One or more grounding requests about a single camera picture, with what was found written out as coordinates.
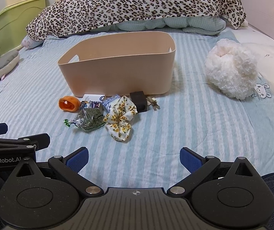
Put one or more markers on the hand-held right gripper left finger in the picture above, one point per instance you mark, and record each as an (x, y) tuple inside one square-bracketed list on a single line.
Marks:
[(77, 161)]

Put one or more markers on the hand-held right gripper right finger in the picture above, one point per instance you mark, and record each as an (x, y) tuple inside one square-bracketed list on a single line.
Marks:
[(191, 160)]

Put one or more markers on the blue striped bed sheet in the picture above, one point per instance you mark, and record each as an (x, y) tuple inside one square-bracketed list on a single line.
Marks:
[(199, 129)]

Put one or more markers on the clear bag of dried herbs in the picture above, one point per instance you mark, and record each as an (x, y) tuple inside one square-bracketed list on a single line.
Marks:
[(89, 119)]

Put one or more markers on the orange plush toy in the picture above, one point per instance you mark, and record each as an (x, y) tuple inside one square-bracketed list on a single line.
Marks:
[(67, 104)]

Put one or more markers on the floral fabric scrunchie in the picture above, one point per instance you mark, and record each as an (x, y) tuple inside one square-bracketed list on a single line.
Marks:
[(121, 118)]

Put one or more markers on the grey plush toy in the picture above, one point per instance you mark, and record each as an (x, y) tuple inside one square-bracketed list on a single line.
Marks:
[(1, 67)]

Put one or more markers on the white card box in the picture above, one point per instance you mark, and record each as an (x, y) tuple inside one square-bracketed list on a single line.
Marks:
[(94, 97)]

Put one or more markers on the blue white patterned pouch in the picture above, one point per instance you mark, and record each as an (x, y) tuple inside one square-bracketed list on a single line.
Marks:
[(110, 103)]

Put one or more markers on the wooden clip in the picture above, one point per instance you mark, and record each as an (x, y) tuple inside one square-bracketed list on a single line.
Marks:
[(153, 103)]

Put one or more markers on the small black box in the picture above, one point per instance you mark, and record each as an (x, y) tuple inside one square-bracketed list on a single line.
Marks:
[(139, 101)]

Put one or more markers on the pale pink pillow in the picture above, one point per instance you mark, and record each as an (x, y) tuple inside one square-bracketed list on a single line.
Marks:
[(33, 42)]

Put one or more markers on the beige plastic storage bin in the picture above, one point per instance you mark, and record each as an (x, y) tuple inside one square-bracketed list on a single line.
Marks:
[(117, 74)]

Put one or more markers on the white fluffy plush toy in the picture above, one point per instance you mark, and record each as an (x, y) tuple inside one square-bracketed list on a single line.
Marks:
[(231, 71)]

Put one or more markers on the green plastic storage box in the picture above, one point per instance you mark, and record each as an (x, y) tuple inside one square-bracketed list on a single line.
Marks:
[(17, 16)]

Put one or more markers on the light green checked quilt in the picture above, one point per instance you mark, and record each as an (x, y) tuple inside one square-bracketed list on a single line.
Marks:
[(175, 24)]

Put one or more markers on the leopard print blanket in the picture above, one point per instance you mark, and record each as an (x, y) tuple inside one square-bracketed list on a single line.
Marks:
[(137, 7)]

